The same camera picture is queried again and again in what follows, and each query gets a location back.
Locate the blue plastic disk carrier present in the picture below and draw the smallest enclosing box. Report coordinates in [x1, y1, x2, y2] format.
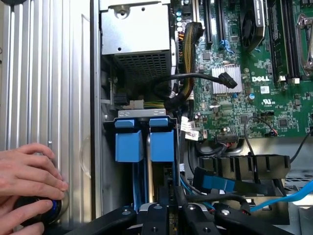
[113, 117, 144, 211]

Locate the grey disk bay cage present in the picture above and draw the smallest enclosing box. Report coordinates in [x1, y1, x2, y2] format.
[102, 109, 179, 213]

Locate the person's left hand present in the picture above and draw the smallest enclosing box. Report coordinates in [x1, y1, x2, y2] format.
[0, 143, 69, 201]

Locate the person's right hand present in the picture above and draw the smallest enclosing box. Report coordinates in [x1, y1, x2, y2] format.
[0, 195, 54, 235]

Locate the open PC case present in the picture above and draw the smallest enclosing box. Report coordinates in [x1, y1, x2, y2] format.
[89, 0, 313, 235]

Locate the grey metal drive cage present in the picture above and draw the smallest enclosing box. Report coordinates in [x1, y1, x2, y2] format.
[281, 168, 313, 235]

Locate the green Dell motherboard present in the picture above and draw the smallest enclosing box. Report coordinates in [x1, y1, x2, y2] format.
[171, 0, 313, 145]

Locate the silver chipset heatsink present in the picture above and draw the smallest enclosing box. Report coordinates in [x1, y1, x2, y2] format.
[211, 65, 243, 95]

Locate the silver power supply unit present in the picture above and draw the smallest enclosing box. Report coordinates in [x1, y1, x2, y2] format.
[99, 0, 172, 77]

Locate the black expansion slot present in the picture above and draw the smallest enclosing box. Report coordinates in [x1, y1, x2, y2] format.
[202, 0, 214, 50]
[215, 0, 226, 42]

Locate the black graphics card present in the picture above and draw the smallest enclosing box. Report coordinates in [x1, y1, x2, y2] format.
[238, 0, 267, 52]

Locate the black RAM slot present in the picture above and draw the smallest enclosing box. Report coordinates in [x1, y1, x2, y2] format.
[282, 0, 301, 85]

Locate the CPU socket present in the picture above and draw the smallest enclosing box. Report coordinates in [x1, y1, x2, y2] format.
[296, 13, 313, 72]

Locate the white barcode cable tag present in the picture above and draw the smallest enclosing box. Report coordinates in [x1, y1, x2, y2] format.
[180, 117, 197, 133]
[184, 131, 199, 142]

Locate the black plastic cable guide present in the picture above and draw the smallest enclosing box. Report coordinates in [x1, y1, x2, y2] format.
[198, 153, 291, 183]

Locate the thin black red fan wire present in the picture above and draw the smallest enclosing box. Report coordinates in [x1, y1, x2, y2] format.
[244, 116, 279, 155]

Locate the black motherboard cable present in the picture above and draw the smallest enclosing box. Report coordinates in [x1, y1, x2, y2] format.
[289, 127, 313, 164]

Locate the short black SATA wire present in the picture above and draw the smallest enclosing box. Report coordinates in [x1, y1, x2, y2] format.
[153, 72, 238, 98]

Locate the braided yellow black cable bundle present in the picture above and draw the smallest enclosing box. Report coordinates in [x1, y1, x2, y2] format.
[164, 21, 205, 108]

